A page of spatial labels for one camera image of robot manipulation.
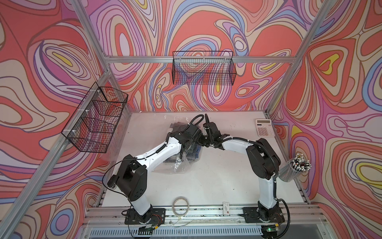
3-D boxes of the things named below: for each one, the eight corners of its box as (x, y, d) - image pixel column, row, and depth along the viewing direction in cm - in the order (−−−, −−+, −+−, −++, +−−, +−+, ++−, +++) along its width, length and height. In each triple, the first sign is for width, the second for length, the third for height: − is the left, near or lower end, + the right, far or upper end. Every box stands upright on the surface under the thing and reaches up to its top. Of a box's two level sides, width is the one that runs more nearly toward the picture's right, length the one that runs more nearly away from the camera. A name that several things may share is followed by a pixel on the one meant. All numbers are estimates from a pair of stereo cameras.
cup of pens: (279, 182, 87) (297, 169, 72) (274, 169, 92) (290, 154, 77) (292, 182, 87) (313, 169, 72) (286, 169, 92) (304, 154, 77)
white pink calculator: (258, 136, 107) (260, 133, 104) (253, 121, 116) (254, 118, 113) (275, 136, 107) (277, 133, 104) (268, 121, 116) (270, 118, 113)
